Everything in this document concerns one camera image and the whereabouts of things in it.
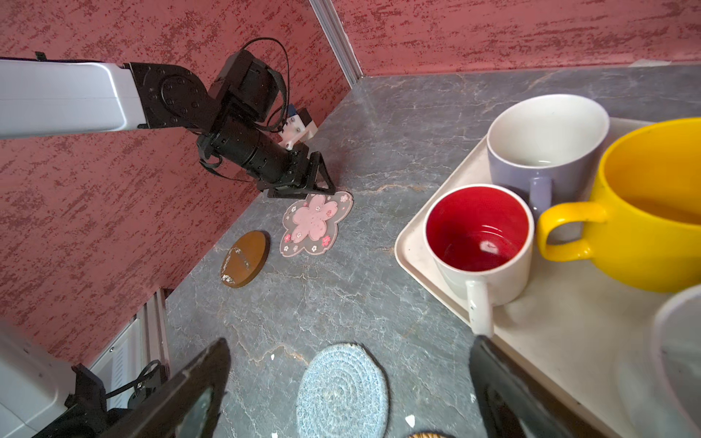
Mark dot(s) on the white mug red inside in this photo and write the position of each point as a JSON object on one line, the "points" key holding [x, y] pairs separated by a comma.
{"points": [[481, 238]]}

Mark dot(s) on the brown woven rattan coaster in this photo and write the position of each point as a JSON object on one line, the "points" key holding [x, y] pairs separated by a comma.
{"points": [[428, 435]]}

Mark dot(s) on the white mug centre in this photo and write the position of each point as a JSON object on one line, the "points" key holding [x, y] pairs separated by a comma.
{"points": [[676, 352]]}

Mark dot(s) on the beige serving tray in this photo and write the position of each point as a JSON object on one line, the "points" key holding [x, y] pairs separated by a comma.
{"points": [[588, 337]]}

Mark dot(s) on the white mug purple band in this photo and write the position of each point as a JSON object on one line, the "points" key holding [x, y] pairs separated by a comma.
{"points": [[544, 148]]}

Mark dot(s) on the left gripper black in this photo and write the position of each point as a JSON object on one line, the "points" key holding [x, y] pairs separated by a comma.
{"points": [[281, 173]]}

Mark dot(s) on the pink flower coaster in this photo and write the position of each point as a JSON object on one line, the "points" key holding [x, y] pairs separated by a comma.
{"points": [[312, 224]]}

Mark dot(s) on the amber round coaster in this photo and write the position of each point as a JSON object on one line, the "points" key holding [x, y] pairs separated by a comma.
{"points": [[245, 259]]}

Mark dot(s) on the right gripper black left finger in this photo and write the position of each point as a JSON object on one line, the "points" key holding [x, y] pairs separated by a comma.
{"points": [[188, 405]]}

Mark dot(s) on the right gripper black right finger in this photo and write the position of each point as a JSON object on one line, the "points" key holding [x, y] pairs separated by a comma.
{"points": [[513, 404]]}

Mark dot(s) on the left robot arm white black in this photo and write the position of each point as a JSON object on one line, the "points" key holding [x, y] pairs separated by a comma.
{"points": [[42, 396]]}

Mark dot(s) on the yellow mug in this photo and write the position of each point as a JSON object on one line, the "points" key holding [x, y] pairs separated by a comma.
{"points": [[641, 224]]}

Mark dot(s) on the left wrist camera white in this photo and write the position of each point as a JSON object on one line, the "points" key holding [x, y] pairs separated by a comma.
{"points": [[299, 127]]}

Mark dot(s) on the grey round coaster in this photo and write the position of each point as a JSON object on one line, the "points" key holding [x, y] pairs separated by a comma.
{"points": [[343, 393]]}

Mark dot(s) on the aluminium mounting rail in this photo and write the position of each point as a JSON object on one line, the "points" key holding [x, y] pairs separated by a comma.
{"points": [[141, 348]]}

